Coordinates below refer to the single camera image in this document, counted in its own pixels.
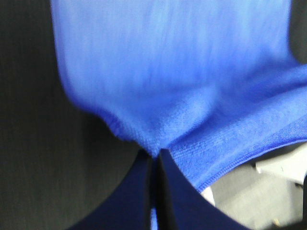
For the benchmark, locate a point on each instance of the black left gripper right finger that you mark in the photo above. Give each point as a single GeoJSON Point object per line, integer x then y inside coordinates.
{"type": "Point", "coordinates": [180, 206]}

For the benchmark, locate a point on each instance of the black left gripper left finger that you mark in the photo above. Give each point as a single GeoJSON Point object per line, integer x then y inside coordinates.
{"type": "Point", "coordinates": [129, 206]}

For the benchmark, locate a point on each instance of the blue microfibre towel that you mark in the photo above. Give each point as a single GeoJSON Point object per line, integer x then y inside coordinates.
{"type": "Point", "coordinates": [215, 82]}

